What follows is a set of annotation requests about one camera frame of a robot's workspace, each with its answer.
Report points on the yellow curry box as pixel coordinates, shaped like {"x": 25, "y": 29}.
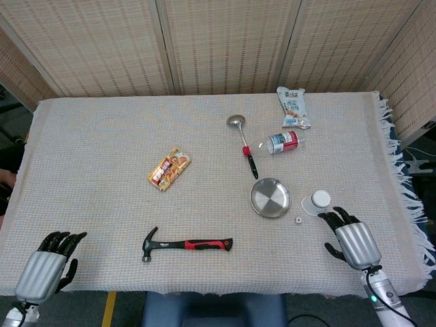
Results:
{"x": 169, "y": 169}

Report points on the black red claw hammer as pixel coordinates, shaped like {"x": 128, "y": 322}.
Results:
{"x": 201, "y": 244}

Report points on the bamboo folding screen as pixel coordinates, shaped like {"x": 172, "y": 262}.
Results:
{"x": 221, "y": 44}

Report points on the white paper cup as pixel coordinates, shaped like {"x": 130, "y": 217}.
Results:
{"x": 321, "y": 198}

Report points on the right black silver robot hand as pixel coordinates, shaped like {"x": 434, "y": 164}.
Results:
{"x": 357, "y": 242}

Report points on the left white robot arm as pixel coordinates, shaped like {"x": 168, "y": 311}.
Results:
{"x": 13, "y": 316}

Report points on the person forearm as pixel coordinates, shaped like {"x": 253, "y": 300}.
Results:
{"x": 5, "y": 177}

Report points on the beige woven tablecloth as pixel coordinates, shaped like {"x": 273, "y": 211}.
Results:
{"x": 102, "y": 204}

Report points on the white blue snack bag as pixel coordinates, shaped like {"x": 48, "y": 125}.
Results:
{"x": 293, "y": 107}

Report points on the silver metal plate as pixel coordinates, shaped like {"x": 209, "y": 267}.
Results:
{"x": 270, "y": 197}

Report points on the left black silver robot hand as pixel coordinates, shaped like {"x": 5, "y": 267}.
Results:
{"x": 37, "y": 272}

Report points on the clear bottle red label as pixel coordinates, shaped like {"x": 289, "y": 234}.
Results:
{"x": 282, "y": 142}

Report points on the grey metal stand base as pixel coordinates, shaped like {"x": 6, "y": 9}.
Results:
{"x": 420, "y": 166}

